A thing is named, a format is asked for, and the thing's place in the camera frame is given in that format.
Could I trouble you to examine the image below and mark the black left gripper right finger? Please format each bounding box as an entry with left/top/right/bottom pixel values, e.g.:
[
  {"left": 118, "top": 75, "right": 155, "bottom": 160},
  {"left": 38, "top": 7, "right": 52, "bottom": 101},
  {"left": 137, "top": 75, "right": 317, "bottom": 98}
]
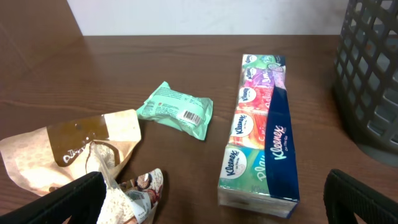
[{"left": 323, "top": 169, "right": 397, "bottom": 224}]

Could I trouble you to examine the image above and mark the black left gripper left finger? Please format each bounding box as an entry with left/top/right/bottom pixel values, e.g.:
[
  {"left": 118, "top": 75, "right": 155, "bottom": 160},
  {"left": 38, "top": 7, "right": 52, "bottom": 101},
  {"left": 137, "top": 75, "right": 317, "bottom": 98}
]
[{"left": 1, "top": 172, "right": 106, "bottom": 224}]

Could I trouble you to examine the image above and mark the beige brown snack pouch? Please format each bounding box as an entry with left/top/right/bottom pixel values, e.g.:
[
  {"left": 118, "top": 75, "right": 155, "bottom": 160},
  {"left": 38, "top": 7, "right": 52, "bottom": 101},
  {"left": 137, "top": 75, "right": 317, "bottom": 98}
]
[{"left": 1, "top": 110, "right": 164, "bottom": 223}]

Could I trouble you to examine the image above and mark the Kleenex tissue multipack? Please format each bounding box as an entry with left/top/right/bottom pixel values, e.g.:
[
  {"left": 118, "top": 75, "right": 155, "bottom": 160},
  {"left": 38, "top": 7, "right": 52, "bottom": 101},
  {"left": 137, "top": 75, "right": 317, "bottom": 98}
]
[{"left": 218, "top": 54, "right": 300, "bottom": 218}]

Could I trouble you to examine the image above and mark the grey plastic basket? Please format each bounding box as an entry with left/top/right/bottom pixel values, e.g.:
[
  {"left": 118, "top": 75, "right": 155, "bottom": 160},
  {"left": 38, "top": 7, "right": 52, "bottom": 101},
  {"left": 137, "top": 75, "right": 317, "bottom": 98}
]
[{"left": 333, "top": 0, "right": 397, "bottom": 167}]

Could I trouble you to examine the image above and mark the mint green wrapped packet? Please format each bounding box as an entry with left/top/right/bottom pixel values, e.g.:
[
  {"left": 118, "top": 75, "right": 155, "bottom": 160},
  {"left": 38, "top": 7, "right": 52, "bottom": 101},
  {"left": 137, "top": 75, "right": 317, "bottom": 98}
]
[{"left": 137, "top": 82, "right": 213, "bottom": 141}]

